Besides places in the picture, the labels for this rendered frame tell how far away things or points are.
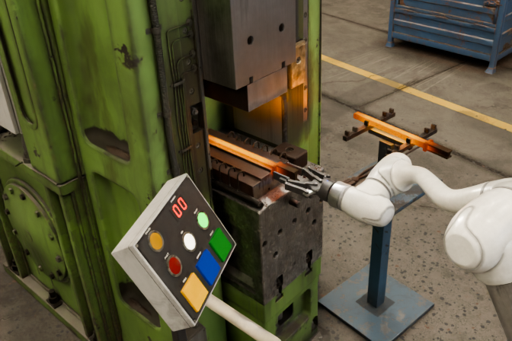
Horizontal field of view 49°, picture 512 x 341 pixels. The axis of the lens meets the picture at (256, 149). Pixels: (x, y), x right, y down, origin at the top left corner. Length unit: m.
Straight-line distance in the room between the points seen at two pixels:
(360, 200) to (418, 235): 1.60
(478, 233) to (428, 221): 2.24
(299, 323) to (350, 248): 0.76
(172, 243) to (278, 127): 0.91
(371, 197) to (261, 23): 0.64
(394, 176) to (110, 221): 1.11
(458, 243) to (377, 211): 0.54
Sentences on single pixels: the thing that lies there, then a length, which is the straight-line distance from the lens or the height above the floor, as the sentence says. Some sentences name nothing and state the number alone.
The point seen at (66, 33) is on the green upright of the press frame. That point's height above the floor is 1.51.
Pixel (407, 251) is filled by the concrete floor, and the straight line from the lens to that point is 3.25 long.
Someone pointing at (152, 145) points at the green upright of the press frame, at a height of 1.23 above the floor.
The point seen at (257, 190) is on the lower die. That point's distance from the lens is 2.00.
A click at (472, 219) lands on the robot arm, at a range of 1.29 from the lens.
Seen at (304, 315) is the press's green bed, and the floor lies 0.16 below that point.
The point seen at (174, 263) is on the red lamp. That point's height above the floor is 1.10.
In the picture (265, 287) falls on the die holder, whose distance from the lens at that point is 2.19.
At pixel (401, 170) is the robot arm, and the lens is 1.85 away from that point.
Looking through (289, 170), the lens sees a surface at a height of 1.02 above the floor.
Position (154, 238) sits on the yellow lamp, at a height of 1.17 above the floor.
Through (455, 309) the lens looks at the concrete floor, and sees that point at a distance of 2.99.
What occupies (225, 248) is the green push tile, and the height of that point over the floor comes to 1.00.
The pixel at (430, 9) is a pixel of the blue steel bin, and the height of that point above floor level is 0.46.
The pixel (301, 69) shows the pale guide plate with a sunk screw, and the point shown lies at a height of 1.25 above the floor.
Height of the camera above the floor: 2.08
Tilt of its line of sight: 30 degrees down
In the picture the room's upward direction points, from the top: 3 degrees counter-clockwise
